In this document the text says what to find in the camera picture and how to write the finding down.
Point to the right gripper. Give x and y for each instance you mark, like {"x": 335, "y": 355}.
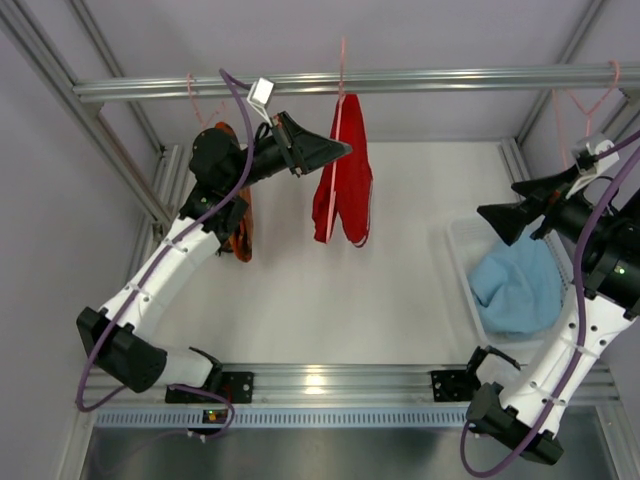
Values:
{"x": 550, "y": 209}

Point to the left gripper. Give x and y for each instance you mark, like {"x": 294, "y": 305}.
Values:
{"x": 289, "y": 150}

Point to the red trousers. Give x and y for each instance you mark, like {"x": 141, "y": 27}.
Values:
{"x": 346, "y": 185}

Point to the light blue garment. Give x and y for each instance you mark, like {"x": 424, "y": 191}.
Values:
{"x": 517, "y": 289}

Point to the pink hanger of blue garment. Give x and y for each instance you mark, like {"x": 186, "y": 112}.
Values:
{"x": 587, "y": 112}

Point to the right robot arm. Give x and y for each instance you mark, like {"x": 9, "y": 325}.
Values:
{"x": 521, "y": 406}

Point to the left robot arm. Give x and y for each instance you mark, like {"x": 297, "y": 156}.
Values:
{"x": 117, "y": 337}

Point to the pink hanger with orange garment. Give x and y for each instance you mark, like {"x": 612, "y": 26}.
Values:
{"x": 205, "y": 121}

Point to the white plastic basket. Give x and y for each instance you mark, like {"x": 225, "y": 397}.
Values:
{"x": 470, "y": 240}

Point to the orange patterned garment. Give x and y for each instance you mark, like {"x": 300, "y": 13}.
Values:
{"x": 241, "y": 241}

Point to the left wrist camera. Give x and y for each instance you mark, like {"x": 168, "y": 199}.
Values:
{"x": 259, "y": 97}

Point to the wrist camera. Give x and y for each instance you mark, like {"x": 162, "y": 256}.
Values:
{"x": 259, "y": 97}
{"x": 594, "y": 157}

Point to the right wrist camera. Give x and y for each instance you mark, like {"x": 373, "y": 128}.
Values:
{"x": 594, "y": 157}

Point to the aluminium hanging rail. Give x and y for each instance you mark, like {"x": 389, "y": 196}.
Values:
{"x": 572, "y": 76}

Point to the left aluminium frame post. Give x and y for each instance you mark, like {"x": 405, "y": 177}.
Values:
{"x": 25, "y": 32}

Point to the aluminium frame post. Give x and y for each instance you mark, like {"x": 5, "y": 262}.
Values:
{"x": 590, "y": 23}
{"x": 25, "y": 32}

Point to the right aluminium frame post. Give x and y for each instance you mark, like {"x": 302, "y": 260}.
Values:
{"x": 590, "y": 23}

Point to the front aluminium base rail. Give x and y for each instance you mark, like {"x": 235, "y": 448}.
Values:
{"x": 301, "y": 385}

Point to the slotted cable duct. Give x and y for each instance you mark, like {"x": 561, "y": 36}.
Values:
{"x": 283, "y": 418}

